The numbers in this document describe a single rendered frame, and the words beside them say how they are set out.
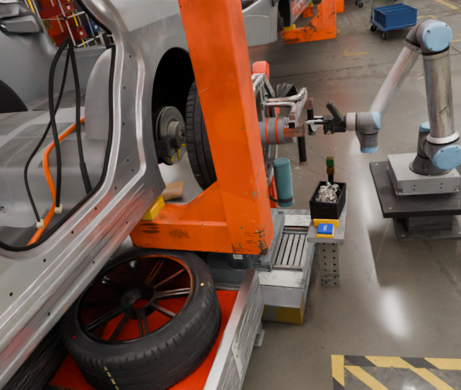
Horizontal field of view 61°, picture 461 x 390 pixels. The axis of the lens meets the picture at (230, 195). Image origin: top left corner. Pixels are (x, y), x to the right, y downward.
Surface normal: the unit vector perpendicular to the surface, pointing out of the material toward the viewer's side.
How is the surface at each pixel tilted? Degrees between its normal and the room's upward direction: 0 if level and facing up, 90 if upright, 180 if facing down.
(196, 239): 90
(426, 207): 0
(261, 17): 91
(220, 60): 90
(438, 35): 82
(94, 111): 58
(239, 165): 90
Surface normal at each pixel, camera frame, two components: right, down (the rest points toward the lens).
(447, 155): -0.07, 0.60
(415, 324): -0.17, -0.84
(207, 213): -0.29, 0.54
